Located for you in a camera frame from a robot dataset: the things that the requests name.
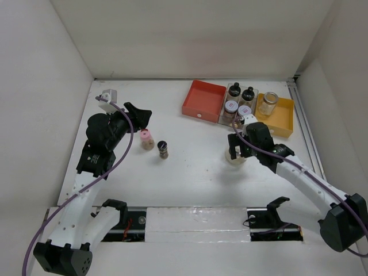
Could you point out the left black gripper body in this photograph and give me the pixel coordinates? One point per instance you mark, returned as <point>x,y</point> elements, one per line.
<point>121,125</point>

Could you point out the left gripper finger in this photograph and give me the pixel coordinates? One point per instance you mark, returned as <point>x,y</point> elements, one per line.
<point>137,114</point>
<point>140,121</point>

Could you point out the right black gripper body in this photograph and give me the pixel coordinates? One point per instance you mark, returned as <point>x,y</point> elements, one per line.
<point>255,150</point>

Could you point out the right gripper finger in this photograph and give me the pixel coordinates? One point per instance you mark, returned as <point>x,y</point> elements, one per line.
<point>232,143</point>
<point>244,151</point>

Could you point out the round clear glass jar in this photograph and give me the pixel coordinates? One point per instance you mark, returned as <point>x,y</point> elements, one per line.
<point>238,161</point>

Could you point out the pink cap spice bottle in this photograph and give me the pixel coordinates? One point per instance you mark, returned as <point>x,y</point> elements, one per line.
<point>147,141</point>

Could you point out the square clear glass jar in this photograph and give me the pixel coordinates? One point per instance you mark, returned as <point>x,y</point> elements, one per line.
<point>268,103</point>

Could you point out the small dark label spice bottle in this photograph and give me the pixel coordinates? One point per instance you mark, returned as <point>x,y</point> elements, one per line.
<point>162,147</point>

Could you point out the white lid red label jar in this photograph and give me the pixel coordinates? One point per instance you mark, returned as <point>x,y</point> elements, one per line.
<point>230,109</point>

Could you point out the black cap spice bottle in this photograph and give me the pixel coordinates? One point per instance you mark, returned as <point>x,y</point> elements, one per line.
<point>248,96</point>

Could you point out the black cap white powder bottle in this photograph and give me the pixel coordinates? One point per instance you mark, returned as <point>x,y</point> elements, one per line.
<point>234,92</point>

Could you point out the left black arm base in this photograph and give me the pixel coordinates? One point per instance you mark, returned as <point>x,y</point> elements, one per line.
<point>132,230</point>

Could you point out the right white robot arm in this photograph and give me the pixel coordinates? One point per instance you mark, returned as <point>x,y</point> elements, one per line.
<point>341,219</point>

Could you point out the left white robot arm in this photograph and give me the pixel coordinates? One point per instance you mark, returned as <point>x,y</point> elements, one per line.
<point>69,248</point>

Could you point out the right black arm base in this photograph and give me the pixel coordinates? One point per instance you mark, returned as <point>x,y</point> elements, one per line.
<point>265,224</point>

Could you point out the yellow plastic tray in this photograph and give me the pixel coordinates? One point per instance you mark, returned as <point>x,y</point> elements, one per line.
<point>281,120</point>

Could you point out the clear plastic tray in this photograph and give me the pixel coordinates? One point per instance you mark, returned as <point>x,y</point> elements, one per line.
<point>227,121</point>

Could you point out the red plastic tray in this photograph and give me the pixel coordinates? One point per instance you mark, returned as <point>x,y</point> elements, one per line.
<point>204,101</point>

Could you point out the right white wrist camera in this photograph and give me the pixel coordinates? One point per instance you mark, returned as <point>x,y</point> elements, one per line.
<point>245,121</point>

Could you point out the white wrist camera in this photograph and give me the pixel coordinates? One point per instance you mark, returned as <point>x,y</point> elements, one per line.
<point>105,100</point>
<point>245,121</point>

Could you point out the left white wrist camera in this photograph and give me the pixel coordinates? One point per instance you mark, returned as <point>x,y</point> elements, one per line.
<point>105,100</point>

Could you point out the metal side rail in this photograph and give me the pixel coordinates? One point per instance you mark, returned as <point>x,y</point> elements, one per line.
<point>305,129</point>

